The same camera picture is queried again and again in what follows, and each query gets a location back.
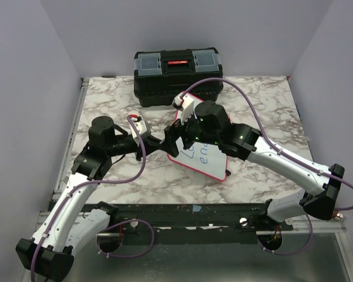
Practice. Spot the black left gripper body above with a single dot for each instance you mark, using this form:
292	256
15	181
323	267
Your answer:
123	145

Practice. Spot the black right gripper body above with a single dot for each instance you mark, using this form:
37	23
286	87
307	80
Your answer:
192	132

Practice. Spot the pink framed whiteboard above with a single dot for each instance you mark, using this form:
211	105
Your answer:
203	158

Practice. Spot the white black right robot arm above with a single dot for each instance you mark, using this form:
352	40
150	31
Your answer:
319	183

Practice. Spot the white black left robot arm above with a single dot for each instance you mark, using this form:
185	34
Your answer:
50	252

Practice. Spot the black plastic toolbox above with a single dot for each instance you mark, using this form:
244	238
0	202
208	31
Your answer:
162	75

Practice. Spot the blue tape piece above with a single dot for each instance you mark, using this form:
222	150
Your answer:
196	208

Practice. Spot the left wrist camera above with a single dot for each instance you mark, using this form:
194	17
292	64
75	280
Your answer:
138	126

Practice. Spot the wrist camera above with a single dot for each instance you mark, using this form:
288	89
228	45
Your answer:
138	126
184	103

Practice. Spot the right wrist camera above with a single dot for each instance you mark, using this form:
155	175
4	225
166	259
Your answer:
184	103

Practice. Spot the aluminium frame rail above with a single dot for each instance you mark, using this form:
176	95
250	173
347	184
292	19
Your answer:
70	141

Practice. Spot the black mounting rail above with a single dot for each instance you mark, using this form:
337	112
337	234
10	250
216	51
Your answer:
145	224

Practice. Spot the red brown cable connector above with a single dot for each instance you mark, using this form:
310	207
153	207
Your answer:
338	215

